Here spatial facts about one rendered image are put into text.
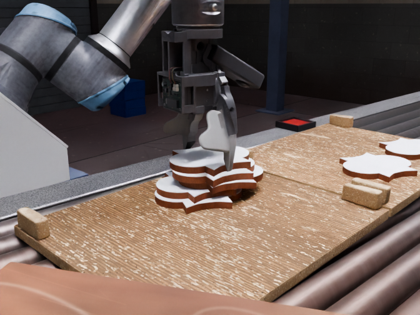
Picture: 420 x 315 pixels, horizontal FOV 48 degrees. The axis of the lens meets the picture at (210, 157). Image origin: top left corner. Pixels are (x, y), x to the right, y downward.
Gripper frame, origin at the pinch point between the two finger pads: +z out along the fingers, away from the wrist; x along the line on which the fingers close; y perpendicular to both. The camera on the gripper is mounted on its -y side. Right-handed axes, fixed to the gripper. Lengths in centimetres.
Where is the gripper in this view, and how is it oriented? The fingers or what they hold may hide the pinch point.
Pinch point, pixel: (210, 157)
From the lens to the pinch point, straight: 75.2
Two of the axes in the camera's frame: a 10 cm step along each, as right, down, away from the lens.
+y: -8.2, 1.7, -5.4
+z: 0.0, 9.5, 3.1
